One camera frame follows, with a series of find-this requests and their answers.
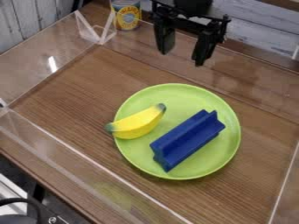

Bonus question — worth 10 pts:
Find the clear acrylic corner bracket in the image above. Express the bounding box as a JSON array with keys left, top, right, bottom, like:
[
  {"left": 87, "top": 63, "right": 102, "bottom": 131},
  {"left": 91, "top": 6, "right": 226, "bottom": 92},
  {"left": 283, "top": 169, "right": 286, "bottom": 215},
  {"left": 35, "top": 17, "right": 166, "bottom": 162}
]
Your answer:
[{"left": 75, "top": 10, "right": 118, "bottom": 46}]

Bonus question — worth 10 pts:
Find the black cable lower left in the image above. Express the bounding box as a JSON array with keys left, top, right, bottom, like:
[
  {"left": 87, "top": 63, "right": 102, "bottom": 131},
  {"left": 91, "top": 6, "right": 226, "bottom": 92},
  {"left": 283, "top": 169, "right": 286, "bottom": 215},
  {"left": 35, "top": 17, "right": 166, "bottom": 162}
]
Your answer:
[{"left": 0, "top": 197, "right": 45, "bottom": 224}]

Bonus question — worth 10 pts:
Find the green round plate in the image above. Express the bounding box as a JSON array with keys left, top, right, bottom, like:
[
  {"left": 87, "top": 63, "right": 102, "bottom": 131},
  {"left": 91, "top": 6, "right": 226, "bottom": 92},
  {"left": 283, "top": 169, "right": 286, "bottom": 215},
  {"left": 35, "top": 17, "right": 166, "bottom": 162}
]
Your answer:
[{"left": 115, "top": 83, "right": 241, "bottom": 180}]

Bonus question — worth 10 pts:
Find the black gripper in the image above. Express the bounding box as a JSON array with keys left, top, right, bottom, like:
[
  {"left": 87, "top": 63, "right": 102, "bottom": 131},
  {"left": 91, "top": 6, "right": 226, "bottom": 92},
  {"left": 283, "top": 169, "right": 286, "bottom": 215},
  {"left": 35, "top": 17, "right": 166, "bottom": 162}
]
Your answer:
[{"left": 151, "top": 0, "right": 231, "bottom": 67}]

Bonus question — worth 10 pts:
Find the yellow toy banana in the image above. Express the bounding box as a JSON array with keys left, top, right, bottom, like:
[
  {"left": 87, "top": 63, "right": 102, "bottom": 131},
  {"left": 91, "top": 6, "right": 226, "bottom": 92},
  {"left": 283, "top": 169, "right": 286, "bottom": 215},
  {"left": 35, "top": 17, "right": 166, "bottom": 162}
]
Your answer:
[{"left": 106, "top": 103, "right": 166, "bottom": 139}]

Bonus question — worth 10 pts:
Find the clear acrylic tray wall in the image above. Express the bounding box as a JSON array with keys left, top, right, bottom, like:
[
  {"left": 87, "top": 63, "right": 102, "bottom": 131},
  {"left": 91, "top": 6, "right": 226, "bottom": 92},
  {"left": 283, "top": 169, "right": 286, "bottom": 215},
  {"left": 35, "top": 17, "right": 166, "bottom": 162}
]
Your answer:
[{"left": 0, "top": 99, "right": 193, "bottom": 224}]

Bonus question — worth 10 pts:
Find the yellow labelled tin can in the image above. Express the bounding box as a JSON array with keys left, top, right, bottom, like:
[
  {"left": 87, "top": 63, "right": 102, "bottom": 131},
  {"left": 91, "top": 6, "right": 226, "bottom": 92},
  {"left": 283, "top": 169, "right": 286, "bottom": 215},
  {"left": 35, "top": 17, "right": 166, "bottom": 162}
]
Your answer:
[{"left": 111, "top": 0, "right": 142, "bottom": 31}]

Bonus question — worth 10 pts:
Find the blue plastic block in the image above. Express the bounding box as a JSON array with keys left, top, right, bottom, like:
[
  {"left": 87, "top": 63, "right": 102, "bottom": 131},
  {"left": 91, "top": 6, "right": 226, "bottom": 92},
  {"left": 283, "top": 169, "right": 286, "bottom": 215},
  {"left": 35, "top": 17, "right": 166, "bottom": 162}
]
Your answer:
[{"left": 150, "top": 109, "right": 226, "bottom": 172}]

